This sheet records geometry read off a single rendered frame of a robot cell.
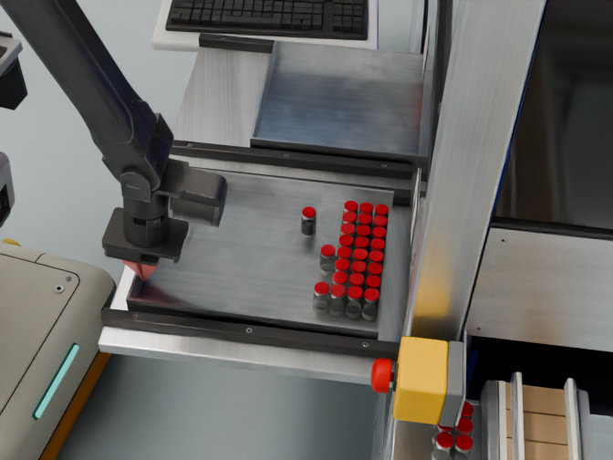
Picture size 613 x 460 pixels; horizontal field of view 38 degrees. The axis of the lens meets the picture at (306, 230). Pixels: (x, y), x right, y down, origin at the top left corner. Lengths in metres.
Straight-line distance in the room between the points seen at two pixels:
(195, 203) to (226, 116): 0.44
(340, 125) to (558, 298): 0.61
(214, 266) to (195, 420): 0.93
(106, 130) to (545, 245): 0.48
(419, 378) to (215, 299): 0.36
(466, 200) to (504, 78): 0.15
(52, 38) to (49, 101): 2.08
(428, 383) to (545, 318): 0.15
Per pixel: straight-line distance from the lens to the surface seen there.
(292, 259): 1.30
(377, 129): 1.50
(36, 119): 2.95
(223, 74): 1.61
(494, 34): 0.77
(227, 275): 1.28
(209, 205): 1.10
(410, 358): 1.03
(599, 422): 1.24
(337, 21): 1.82
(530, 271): 0.99
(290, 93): 1.56
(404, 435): 1.15
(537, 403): 1.15
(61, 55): 0.94
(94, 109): 1.00
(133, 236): 1.17
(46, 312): 2.06
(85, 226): 2.59
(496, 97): 0.81
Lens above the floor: 1.88
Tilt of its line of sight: 48 degrees down
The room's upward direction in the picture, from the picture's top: 2 degrees clockwise
